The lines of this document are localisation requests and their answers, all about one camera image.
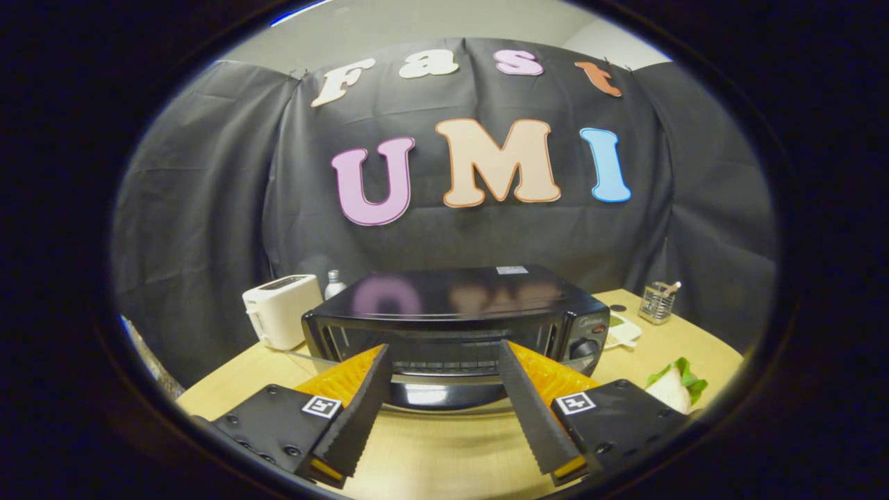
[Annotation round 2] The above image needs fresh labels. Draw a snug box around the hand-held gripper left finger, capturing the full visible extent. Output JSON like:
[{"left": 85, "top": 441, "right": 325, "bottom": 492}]
[{"left": 193, "top": 344, "right": 394, "bottom": 490}]

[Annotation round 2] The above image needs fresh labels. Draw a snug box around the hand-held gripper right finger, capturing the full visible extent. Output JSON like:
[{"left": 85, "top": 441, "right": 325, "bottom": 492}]
[{"left": 497, "top": 340, "right": 695, "bottom": 487}]

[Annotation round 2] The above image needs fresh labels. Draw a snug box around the black toaster oven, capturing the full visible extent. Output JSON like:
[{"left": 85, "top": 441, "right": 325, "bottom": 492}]
[{"left": 288, "top": 265, "right": 612, "bottom": 416}]

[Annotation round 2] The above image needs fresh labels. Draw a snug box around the lettuce sandwich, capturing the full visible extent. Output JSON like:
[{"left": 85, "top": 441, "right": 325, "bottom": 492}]
[{"left": 645, "top": 357, "right": 709, "bottom": 415}]

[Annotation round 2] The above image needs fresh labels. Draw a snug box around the white bread toaster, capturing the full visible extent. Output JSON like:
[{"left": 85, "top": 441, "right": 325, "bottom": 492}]
[{"left": 242, "top": 274, "right": 324, "bottom": 351}]

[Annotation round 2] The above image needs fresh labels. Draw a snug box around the white divided grain dish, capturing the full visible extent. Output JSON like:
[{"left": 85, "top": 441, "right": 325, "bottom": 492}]
[{"left": 603, "top": 311, "right": 643, "bottom": 350}]

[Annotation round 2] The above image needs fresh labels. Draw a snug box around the metal wire mesh holder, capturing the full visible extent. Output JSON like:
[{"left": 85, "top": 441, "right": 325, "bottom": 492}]
[{"left": 638, "top": 281, "right": 683, "bottom": 326}]

